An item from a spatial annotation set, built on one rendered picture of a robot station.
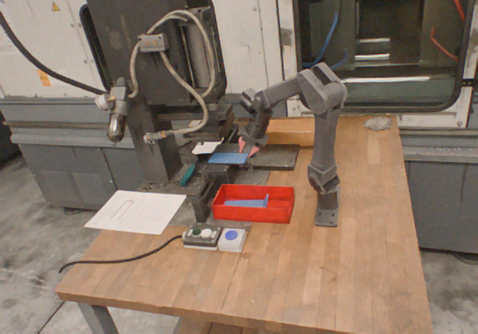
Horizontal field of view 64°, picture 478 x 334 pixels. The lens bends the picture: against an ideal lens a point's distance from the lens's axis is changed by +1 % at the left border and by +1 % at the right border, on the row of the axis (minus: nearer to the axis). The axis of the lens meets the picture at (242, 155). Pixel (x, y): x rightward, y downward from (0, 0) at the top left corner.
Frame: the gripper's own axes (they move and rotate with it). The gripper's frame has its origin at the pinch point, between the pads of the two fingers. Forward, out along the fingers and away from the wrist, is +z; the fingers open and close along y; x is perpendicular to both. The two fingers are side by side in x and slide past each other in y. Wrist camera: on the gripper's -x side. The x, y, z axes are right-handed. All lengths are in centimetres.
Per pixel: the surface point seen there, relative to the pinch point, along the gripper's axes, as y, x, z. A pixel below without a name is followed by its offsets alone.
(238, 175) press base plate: -1.2, -1.9, 11.6
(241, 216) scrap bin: -8.0, 24.4, 6.0
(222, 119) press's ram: 11.8, 2.9, -10.8
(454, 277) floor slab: -125, -47, 45
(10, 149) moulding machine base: 222, -152, 221
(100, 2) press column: 59, 6, -31
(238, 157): 1.6, -0.4, 3.0
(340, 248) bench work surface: -36.0, 32.9, -6.9
